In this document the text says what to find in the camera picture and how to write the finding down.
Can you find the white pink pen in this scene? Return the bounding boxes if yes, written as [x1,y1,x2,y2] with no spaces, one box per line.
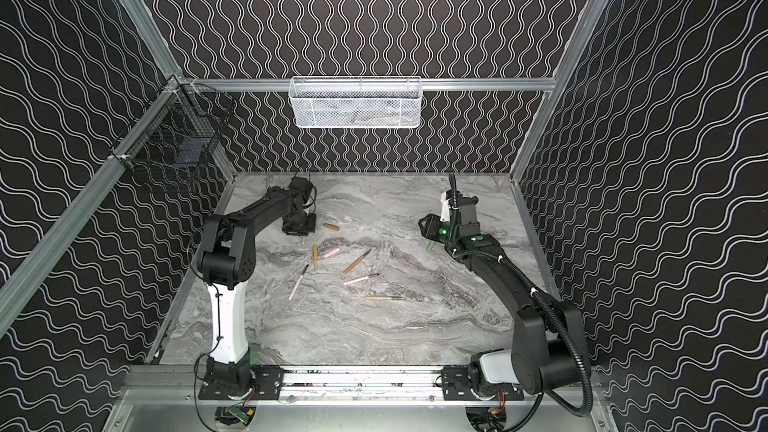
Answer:
[288,264,310,301]

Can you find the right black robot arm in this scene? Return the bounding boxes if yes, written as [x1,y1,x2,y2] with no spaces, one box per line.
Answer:
[418,193,593,417]

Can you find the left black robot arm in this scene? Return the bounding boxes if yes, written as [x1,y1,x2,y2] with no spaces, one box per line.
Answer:
[196,175,316,400]

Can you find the pink pen cap left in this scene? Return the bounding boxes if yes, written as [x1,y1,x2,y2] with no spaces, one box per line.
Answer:
[323,247,341,259]

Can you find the brown pen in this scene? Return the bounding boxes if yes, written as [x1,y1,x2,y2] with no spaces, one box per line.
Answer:
[342,249,372,276]

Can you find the pink pen center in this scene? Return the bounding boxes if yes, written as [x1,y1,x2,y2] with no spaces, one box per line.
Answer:
[342,273,381,286]

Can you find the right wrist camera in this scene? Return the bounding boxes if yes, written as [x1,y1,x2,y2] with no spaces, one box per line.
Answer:
[440,190,460,223]

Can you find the white wire mesh basket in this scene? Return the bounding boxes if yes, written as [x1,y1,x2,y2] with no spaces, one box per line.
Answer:
[288,76,424,129]

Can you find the black wire mesh basket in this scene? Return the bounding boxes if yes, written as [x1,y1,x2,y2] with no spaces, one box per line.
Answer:
[118,81,235,195]

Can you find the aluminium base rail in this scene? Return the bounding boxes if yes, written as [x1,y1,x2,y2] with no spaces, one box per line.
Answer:
[122,364,601,404]

